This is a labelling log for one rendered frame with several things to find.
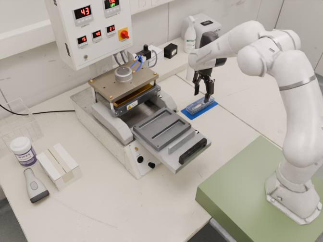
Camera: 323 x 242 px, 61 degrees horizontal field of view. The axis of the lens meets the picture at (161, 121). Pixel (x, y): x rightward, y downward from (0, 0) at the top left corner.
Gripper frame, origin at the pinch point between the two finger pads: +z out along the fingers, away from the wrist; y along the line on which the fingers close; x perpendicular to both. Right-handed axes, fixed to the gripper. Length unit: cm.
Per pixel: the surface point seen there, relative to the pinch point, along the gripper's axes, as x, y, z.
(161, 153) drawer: -50, 27, -13
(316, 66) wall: 195, -13, 70
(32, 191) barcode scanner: -99, 0, 2
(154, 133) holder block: -47, 18, -15
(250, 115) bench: 18.1, 23.4, 9.8
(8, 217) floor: -125, -53, 84
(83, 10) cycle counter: -52, -21, -56
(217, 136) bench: -8.6, 23.1, 9.6
